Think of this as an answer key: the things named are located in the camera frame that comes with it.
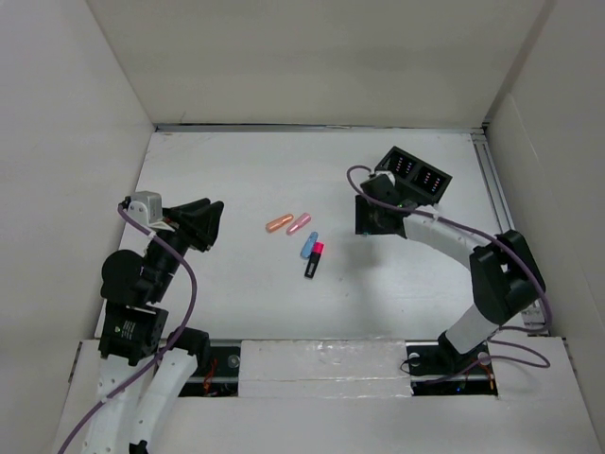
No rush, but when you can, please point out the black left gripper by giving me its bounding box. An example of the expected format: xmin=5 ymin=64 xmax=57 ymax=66
xmin=147 ymin=196 xmax=223 ymax=300

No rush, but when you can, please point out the pink cap black highlighter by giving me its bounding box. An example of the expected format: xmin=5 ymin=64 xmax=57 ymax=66
xmin=304 ymin=241 xmax=324 ymax=279

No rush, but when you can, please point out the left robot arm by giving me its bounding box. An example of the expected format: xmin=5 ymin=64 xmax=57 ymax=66
xmin=82 ymin=191 xmax=224 ymax=453

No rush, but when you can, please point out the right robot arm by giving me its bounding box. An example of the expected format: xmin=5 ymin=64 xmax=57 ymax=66
xmin=352 ymin=171 xmax=552 ymax=381

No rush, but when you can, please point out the black two-compartment organizer box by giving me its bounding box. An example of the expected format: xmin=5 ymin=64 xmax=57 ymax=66
xmin=374 ymin=147 xmax=452 ymax=205

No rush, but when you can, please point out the pink translucent cap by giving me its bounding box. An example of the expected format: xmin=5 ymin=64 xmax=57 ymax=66
xmin=286 ymin=213 xmax=312 ymax=236

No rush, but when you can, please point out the orange translucent cap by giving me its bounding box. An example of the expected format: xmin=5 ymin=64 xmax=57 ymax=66
xmin=266 ymin=214 xmax=294 ymax=233

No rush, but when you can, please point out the blue translucent cap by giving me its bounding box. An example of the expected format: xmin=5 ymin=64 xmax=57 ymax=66
xmin=300 ymin=232 xmax=319 ymax=259

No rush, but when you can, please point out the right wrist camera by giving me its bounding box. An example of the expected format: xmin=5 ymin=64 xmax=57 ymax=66
xmin=371 ymin=170 xmax=396 ymax=186

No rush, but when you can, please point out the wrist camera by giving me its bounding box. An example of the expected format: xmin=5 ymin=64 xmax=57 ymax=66
xmin=120 ymin=191 xmax=164 ymax=227
xmin=371 ymin=170 xmax=396 ymax=186

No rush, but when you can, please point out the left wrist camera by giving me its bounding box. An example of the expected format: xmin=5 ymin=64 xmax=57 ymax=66
xmin=120 ymin=191 xmax=164 ymax=227

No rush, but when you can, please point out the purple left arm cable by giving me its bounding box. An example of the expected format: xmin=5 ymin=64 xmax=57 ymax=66
xmin=56 ymin=202 xmax=199 ymax=454

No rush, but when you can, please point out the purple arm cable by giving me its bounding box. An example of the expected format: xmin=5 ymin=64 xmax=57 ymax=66
xmin=56 ymin=202 xmax=199 ymax=454
xmin=346 ymin=164 xmax=555 ymax=382

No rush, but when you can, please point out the aluminium rail back edge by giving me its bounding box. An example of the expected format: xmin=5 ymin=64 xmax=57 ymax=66
xmin=155 ymin=123 xmax=483 ymax=133

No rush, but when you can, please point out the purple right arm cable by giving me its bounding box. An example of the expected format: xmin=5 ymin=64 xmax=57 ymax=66
xmin=346 ymin=164 xmax=555 ymax=382

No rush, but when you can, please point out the aluminium rail right side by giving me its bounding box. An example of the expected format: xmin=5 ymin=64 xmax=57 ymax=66
xmin=471 ymin=129 xmax=550 ymax=336

